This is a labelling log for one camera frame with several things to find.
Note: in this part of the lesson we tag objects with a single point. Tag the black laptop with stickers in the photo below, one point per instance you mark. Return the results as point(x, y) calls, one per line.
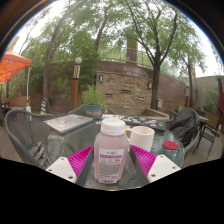
point(146, 122)

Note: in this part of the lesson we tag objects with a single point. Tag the potted green plant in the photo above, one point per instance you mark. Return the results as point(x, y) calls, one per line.
point(92, 96)

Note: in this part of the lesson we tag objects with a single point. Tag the blue yellow striped bollard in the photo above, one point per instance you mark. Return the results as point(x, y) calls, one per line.
point(43, 106)

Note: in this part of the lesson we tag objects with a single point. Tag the silver laptop with stickers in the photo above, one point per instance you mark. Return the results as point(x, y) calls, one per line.
point(68, 123)

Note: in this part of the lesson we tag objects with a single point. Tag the wooden lamp post globe light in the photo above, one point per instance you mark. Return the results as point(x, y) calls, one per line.
point(187, 95)
point(75, 90)

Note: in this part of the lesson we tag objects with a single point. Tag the white sticker sheet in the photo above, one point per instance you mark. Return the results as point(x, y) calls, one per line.
point(110, 116)

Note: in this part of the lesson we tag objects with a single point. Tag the black wall lamp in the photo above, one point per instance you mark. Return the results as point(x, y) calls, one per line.
point(149, 85)
point(100, 79)

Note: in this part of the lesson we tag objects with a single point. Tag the green leafy tree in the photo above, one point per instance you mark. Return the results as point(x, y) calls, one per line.
point(155, 86)
point(49, 73)
point(190, 83)

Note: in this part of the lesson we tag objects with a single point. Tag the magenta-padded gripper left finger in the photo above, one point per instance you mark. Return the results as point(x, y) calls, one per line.
point(63, 169)

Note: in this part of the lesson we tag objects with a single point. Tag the dark metal patio chair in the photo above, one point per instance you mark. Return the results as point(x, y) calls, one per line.
point(211, 133)

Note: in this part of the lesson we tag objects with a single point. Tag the folded maroon umbrella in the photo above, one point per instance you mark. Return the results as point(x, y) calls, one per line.
point(221, 98)

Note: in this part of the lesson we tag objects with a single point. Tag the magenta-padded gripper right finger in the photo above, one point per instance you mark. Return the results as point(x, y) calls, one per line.
point(163, 168)

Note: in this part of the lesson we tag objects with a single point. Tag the white mug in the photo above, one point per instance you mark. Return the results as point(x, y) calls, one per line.
point(143, 138)

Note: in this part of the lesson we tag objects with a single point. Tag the wooden bench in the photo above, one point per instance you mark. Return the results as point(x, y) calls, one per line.
point(15, 101)

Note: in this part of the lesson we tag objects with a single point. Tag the pink drink bottle white cap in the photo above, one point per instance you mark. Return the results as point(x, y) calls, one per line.
point(111, 156)

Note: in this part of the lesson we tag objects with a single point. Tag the flat round red coaster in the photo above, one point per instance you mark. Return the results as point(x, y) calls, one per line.
point(170, 145)

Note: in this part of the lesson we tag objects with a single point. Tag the orange patio umbrella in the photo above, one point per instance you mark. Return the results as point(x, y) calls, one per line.
point(11, 65)

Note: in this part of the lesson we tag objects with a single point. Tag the grey wall box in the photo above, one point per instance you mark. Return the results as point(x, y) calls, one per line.
point(160, 103)

